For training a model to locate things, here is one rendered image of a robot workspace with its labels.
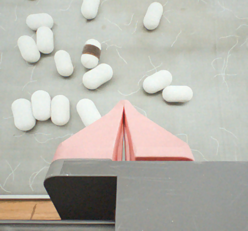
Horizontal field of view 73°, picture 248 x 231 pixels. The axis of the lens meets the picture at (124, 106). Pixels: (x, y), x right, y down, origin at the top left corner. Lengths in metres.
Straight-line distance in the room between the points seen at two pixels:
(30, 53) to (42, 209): 0.17
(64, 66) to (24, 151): 0.11
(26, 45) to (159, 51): 0.16
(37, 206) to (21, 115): 0.10
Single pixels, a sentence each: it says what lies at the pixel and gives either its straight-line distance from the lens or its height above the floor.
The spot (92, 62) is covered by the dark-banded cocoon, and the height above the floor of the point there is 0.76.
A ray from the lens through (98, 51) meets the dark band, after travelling 0.21.
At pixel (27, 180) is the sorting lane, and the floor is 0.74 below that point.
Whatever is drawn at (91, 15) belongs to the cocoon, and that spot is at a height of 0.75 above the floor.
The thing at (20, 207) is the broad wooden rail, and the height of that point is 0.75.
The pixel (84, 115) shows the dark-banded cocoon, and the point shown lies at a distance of 0.18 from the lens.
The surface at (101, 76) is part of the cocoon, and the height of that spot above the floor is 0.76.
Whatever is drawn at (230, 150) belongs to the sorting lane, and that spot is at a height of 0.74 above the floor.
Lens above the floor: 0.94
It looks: 78 degrees down
